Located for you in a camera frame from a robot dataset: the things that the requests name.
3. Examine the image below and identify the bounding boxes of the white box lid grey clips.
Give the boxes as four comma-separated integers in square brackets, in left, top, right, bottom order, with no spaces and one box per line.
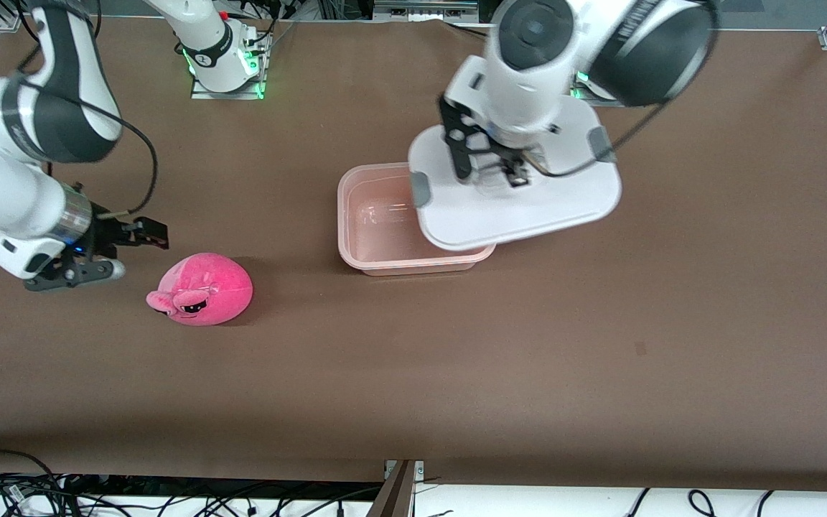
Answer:
[407,93,623,253]

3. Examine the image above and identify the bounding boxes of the pink plush toy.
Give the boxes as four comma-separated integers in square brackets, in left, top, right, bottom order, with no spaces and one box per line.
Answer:
[145,251,254,328]

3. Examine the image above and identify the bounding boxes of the pink translucent plastic box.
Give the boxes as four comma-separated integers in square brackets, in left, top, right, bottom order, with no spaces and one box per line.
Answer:
[336,163,497,278]

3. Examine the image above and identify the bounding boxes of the brown table cover sheet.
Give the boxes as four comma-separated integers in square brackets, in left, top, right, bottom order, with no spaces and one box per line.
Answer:
[0,14,827,495]

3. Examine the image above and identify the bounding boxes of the brown table leg beam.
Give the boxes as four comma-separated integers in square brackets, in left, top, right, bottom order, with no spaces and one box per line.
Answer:
[367,460,416,517]

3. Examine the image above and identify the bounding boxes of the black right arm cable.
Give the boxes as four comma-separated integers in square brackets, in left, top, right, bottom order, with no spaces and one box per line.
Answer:
[14,0,160,220]

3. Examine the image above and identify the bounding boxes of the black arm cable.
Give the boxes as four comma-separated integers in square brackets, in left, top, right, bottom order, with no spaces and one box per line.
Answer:
[14,0,160,220]
[521,0,720,180]

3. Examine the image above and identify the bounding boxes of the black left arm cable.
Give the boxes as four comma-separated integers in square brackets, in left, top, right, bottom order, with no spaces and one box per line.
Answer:
[521,0,720,180]

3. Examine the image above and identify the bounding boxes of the black base cable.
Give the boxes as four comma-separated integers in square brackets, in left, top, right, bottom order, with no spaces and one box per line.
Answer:
[445,20,495,38]

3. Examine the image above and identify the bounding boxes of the aluminium frame bar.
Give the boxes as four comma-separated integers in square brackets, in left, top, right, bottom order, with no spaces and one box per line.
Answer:
[373,0,480,21]

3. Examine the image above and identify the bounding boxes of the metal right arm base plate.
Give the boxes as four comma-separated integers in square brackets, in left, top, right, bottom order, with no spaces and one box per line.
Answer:
[190,32,271,101]

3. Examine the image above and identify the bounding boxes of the silver corner bracket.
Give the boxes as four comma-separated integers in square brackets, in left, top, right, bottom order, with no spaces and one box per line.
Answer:
[384,459,426,480]

